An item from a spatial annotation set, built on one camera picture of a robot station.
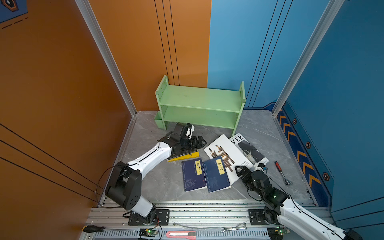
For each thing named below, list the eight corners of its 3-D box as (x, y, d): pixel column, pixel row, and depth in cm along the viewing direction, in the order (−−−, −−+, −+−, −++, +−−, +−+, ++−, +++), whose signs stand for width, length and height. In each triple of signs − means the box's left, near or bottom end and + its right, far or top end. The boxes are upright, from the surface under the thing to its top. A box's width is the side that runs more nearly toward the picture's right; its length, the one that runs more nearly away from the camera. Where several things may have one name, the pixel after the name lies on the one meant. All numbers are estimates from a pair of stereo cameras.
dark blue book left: (184, 192, 83) (184, 190, 81) (181, 162, 95) (181, 160, 93) (207, 188, 84) (207, 187, 82) (201, 159, 96) (201, 157, 94)
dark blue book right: (209, 192, 82) (209, 190, 79) (202, 162, 94) (202, 159, 90) (230, 188, 84) (231, 186, 80) (220, 159, 95) (221, 156, 92)
